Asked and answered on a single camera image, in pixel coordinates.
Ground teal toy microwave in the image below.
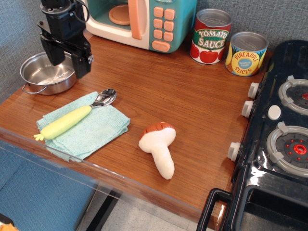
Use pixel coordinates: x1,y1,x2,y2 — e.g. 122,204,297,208
84,0,197,53

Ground spoon with yellow handle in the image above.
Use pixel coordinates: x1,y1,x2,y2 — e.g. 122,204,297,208
33,89,116,141

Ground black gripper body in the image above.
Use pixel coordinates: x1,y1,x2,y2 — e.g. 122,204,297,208
38,4,91,54

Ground orange object at corner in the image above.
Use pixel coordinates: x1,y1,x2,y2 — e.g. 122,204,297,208
0,223,19,231

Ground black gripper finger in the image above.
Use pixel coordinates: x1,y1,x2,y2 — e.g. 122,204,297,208
40,36,65,66
71,51,93,79

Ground black toy stove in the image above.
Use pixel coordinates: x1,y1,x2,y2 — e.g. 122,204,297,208
197,40,308,231

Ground tomato sauce can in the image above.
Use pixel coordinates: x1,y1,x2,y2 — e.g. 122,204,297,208
190,8,232,64

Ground small stainless steel pot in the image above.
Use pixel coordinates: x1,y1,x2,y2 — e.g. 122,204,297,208
20,52,77,95

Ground pineapple slices can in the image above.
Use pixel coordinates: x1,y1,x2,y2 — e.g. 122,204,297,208
225,31,269,77

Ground plush mushroom toy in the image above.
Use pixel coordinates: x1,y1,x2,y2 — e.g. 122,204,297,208
138,122,176,180

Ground clear acrylic table guard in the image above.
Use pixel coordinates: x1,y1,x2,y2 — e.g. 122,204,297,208
0,129,197,231

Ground light teal folded cloth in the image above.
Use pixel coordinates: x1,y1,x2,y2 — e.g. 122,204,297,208
45,105,130,161

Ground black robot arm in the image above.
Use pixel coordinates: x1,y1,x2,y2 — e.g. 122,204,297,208
38,0,93,79

